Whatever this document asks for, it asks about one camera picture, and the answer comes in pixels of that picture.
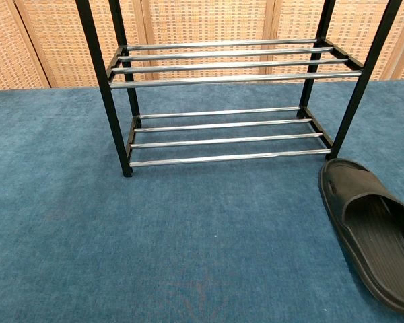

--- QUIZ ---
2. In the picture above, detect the black rubber slipper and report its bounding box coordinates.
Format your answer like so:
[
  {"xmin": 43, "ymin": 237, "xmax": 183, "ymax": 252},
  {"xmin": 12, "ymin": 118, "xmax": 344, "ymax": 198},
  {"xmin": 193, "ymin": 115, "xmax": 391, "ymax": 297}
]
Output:
[{"xmin": 318, "ymin": 158, "xmax": 404, "ymax": 317}]

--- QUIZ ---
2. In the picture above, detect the black metal shoe rack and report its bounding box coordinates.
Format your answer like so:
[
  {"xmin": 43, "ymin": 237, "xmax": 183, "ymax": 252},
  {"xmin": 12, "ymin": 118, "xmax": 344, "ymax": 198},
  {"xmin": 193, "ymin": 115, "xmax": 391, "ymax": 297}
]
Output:
[{"xmin": 75, "ymin": 0, "xmax": 403, "ymax": 178}]

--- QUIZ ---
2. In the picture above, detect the blue table cloth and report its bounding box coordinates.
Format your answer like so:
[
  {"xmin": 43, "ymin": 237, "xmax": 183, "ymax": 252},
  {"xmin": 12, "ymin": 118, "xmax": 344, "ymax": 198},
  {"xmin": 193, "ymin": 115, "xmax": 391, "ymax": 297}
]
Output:
[{"xmin": 0, "ymin": 79, "xmax": 404, "ymax": 323}]

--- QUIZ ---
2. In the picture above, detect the woven rattan folding screen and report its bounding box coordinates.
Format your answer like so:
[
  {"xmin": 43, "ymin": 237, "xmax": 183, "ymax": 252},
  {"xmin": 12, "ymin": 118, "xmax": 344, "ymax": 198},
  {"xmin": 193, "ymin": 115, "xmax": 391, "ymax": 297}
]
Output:
[{"xmin": 0, "ymin": 0, "xmax": 404, "ymax": 93}]

